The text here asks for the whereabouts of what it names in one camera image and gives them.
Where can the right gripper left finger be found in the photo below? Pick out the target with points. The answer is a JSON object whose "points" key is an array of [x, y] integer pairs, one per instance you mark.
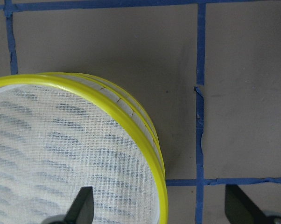
{"points": [[81, 210]]}

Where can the yellow steamer layer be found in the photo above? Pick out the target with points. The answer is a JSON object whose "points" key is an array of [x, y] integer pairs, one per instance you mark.
{"points": [[121, 106], [60, 132]]}

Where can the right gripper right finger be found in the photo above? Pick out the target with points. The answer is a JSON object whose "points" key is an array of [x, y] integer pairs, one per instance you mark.
{"points": [[240, 209]]}

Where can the white steamer cloth liner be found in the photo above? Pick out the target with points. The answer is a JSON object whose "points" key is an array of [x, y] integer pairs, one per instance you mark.
{"points": [[53, 143]]}

